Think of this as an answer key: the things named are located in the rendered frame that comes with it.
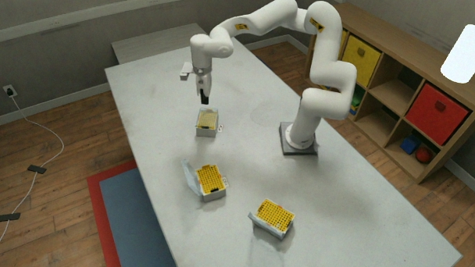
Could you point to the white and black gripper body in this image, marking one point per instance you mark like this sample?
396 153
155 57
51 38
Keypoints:
204 82

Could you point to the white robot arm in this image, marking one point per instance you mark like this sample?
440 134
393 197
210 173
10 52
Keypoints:
320 18

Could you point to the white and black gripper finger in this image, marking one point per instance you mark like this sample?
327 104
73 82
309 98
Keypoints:
204 99

